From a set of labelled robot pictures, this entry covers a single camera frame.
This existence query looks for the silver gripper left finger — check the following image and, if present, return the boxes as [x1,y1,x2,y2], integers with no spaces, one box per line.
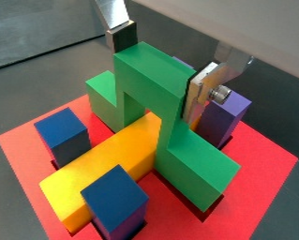
[94,0,138,53]

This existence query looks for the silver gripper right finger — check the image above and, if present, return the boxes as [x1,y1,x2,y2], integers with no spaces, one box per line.
[182,42,254,124]

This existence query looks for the green zigzag block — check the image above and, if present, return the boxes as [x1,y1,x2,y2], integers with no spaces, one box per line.
[86,42,240,211]

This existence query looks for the red base board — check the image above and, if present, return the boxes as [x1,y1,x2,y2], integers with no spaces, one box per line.
[0,93,299,240]

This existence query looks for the purple block left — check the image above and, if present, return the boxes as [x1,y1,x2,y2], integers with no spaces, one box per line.
[196,92,252,148]

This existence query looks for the yellow long block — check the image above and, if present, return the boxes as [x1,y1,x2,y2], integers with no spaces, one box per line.
[41,112,162,234]

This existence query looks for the blue block left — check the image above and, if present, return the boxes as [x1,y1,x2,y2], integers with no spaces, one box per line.
[34,108,91,169]

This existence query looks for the blue block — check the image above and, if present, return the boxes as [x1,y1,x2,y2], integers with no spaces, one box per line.
[81,165,150,240]
[34,108,91,169]

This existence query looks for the blue block right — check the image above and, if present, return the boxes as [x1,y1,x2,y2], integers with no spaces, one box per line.
[81,165,150,240]

